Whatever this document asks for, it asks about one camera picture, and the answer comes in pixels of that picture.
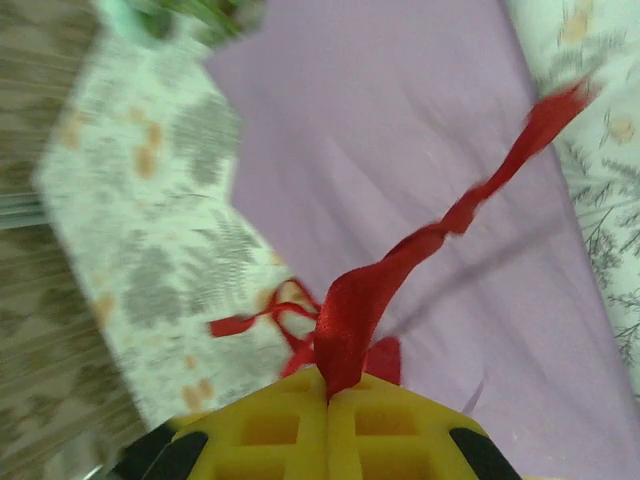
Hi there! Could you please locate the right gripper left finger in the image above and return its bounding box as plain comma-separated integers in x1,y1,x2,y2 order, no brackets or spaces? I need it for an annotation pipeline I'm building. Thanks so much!
121,369,330,480

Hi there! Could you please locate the red ribbon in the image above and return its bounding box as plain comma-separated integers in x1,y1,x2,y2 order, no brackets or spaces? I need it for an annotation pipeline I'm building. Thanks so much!
208,81,594,402

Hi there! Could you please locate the floral patterned tablecloth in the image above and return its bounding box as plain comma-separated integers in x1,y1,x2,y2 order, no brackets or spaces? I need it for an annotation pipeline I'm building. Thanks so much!
28,0,640,427

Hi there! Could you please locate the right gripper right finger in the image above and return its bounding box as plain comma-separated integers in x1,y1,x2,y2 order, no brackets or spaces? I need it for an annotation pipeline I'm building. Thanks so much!
327,372,522,480

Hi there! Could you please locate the purple and pink wrapping paper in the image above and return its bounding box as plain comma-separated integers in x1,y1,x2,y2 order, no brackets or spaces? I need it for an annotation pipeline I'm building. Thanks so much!
201,0,640,480

